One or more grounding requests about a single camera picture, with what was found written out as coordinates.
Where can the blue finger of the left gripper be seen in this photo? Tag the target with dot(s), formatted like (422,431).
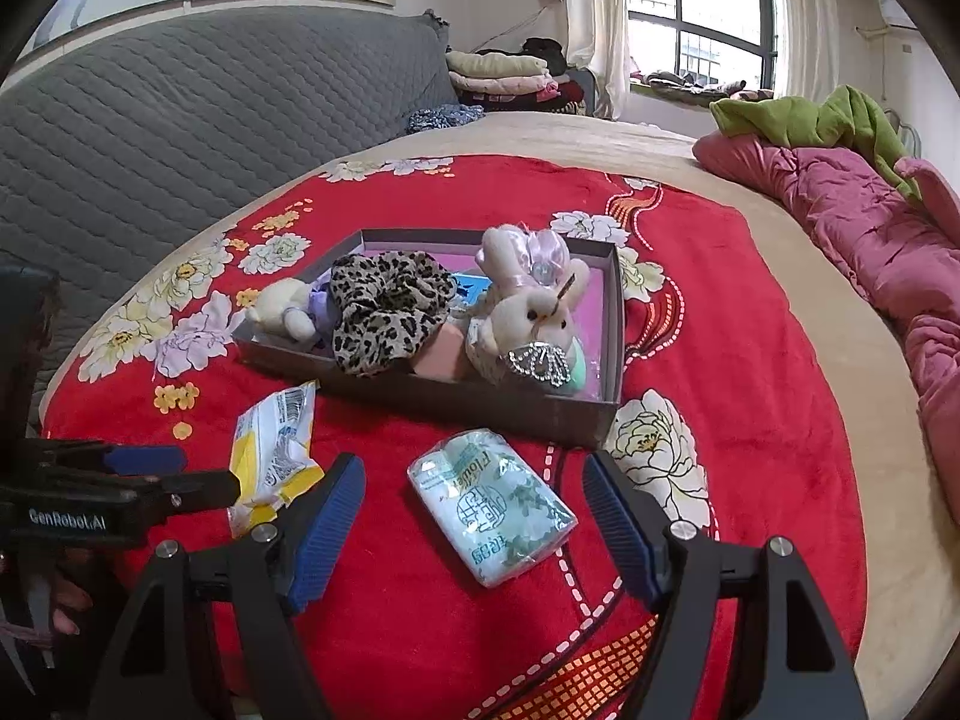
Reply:
(165,490)
(99,457)

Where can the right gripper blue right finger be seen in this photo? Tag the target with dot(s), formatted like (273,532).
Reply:
(633,526)

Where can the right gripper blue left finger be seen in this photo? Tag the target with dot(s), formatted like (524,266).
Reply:
(313,531)

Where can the yellow white snack packet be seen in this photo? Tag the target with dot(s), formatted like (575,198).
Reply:
(271,456)

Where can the green tissue pack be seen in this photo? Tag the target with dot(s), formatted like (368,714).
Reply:
(500,517)

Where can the pink makeup sponge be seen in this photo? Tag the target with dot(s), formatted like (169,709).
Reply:
(443,357)

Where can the green makeup sponge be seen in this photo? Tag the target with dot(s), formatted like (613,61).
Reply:
(583,379)

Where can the cream bear purple dress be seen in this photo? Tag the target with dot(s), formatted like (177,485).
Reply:
(301,311)

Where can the leopard print scrunchie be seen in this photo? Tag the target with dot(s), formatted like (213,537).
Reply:
(390,305)

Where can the pink bunny plush with tiara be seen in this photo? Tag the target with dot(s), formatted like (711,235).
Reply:
(500,242)

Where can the white floral scrunchie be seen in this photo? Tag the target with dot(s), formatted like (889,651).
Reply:
(486,343)

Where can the left human hand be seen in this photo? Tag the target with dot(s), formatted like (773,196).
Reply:
(38,602)

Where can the grey shallow cardboard box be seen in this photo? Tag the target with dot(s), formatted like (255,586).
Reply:
(473,401)

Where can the pink blue Chinese book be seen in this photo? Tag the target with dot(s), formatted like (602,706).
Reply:
(546,294)

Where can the grey quilted headboard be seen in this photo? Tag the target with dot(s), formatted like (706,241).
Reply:
(127,149)

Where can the blue patterned cloth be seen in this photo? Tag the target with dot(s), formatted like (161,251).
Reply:
(444,116)

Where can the pink quilted comforter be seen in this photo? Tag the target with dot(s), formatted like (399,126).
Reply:
(901,258)

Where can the clothes on window sill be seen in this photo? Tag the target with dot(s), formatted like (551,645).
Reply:
(684,89)

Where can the stack of folded blankets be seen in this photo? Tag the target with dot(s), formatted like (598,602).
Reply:
(537,77)

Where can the green blanket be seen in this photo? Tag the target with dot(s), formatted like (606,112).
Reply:
(848,118)

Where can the black framed window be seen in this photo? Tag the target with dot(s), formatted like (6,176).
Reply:
(705,42)

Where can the right cream curtain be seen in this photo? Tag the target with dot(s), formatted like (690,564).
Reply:
(808,48)

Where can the cream curtain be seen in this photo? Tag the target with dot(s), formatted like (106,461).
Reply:
(596,39)
(808,48)

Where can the left cream curtain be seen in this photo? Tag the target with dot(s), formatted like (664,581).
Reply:
(596,39)

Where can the white air conditioner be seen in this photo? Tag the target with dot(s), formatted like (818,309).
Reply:
(894,15)

